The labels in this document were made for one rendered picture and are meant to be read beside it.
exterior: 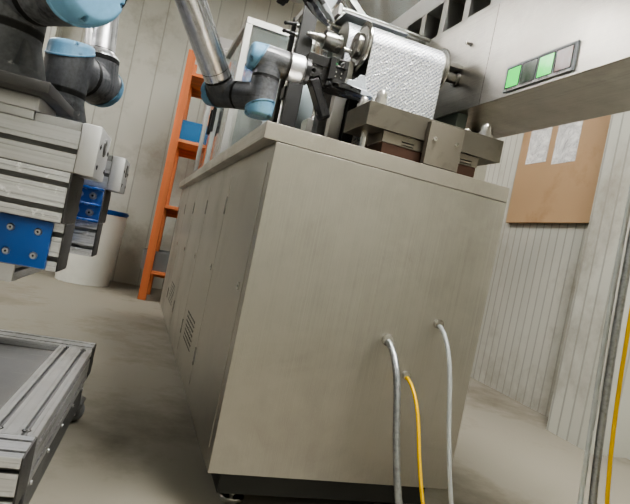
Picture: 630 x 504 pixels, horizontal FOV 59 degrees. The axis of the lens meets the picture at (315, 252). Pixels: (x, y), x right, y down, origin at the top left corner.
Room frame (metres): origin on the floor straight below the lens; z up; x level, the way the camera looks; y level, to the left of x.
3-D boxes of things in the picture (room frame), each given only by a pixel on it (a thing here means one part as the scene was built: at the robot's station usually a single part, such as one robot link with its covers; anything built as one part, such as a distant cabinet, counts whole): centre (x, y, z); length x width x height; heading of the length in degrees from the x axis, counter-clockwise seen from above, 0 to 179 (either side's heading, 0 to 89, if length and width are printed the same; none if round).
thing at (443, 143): (1.43, -0.27, 0.96); 0.10 x 0.03 x 0.11; 108
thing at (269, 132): (2.53, 0.25, 0.88); 2.52 x 0.66 x 0.04; 18
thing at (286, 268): (2.54, 0.23, 0.43); 2.52 x 0.64 x 0.86; 18
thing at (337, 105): (1.65, 0.04, 1.05); 0.06 x 0.05 x 0.31; 108
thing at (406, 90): (1.61, -0.15, 1.11); 0.23 x 0.01 x 0.18; 108
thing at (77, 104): (1.46, 0.74, 0.87); 0.15 x 0.15 x 0.10
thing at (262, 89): (1.49, 0.24, 1.01); 0.11 x 0.08 x 0.11; 64
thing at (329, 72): (1.54, 0.07, 1.12); 0.12 x 0.08 x 0.09; 108
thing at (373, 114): (1.51, -0.22, 1.00); 0.40 x 0.16 x 0.06; 108
